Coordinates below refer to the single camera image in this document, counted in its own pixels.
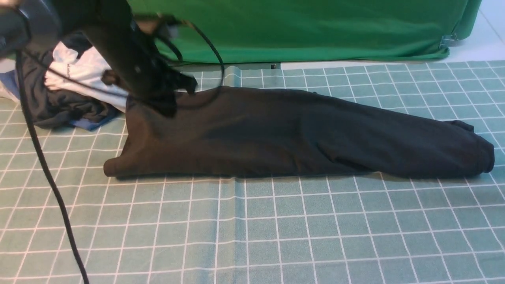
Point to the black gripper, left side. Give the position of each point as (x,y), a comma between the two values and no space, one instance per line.
(132,55)

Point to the dark gray long-sleeve top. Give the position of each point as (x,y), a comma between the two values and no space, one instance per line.
(247,132)

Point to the green backdrop cloth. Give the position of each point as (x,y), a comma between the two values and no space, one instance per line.
(262,31)

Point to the white crumpled garment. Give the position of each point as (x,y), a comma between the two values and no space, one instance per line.
(83,74)

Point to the dark gray crumpled garment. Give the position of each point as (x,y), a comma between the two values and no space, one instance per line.
(41,60)

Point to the green checkered tablecloth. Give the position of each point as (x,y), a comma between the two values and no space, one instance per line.
(371,229)

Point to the metal binder clip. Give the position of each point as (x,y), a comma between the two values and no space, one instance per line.
(448,41)

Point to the wrist camera, left arm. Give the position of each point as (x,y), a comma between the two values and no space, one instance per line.
(158,25)

